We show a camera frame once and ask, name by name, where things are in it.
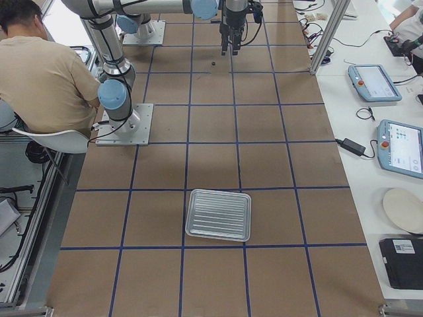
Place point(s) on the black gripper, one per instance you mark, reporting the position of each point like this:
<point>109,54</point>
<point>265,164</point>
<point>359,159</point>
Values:
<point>234,20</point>

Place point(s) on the silver metal tray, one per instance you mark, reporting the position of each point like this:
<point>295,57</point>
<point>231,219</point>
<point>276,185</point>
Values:
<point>219,215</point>

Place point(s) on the upper blue teach pendant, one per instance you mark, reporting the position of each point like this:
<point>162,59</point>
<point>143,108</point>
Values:
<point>373,83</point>

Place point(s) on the blue teach pendant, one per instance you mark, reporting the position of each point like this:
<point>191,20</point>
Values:
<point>373,83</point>
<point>399,148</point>

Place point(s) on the black power adapter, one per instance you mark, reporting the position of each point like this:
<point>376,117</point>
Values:
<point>351,146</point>

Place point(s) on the white chair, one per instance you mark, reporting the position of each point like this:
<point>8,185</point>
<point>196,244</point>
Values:
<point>69,141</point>

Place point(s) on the person in beige shirt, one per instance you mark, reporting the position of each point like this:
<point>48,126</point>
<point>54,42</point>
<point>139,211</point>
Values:
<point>45,83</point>

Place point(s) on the lower blue teach pendant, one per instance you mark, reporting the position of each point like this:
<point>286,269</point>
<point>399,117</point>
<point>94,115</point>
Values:
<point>399,148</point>

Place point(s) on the beige round plate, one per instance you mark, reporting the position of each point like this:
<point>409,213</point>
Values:
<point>404,209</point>

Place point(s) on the black box device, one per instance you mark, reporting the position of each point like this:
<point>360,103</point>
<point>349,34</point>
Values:
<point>402,258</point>

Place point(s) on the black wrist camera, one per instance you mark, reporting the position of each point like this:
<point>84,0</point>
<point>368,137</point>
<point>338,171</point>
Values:
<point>255,8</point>

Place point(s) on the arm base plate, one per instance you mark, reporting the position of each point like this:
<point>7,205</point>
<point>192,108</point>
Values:
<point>148,34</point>
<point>135,131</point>

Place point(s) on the aluminium frame post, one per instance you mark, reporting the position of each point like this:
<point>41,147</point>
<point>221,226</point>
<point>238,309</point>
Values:
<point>328,34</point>

